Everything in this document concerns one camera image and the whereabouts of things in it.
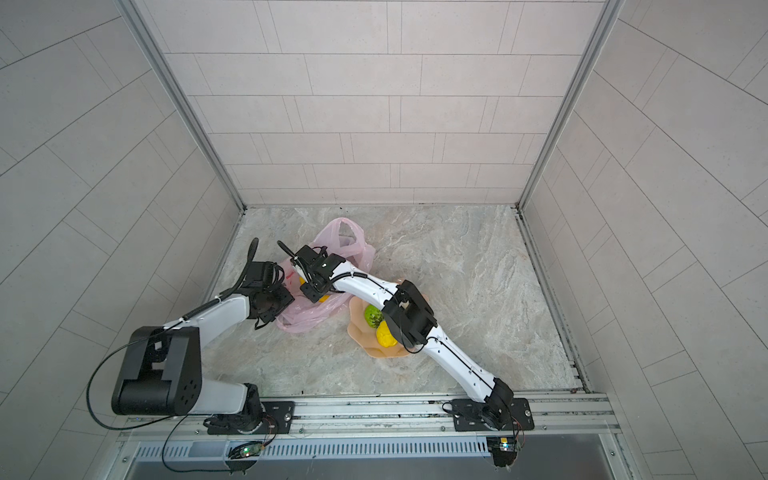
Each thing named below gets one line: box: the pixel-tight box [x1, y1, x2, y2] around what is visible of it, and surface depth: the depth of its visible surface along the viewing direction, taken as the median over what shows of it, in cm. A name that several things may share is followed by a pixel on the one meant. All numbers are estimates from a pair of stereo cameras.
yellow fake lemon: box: [376, 320, 398, 348], surface depth 81 cm
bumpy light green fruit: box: [364, 304, 384, 328], surface depth 83 cm
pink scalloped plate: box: [347, 296, 415, 358], surface depth 84 cm
